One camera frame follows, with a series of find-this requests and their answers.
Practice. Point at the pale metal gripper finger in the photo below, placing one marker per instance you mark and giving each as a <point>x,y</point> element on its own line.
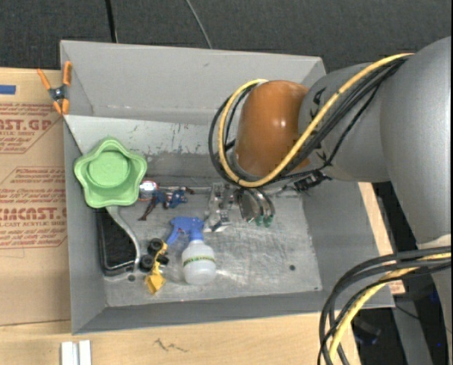
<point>219,194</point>
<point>220,219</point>

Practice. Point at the grey metal bin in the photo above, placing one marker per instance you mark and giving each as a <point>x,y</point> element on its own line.
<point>249,249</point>

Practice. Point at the white spray bottle, blue head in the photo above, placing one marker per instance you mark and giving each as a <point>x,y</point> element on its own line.
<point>198,259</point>

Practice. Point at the blue and red toy figure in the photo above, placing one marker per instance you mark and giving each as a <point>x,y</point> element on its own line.
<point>171,197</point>

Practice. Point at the yellow toy truck, black wheels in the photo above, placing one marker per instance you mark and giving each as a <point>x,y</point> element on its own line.
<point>155,272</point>

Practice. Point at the green star-shaped cup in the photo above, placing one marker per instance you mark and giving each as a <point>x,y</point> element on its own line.
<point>108,173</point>

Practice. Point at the brown cardboard board, red print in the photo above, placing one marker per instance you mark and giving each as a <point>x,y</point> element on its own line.
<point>25,204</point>

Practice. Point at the black cylinder on white bracket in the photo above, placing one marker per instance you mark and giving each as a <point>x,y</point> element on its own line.
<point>308,181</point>

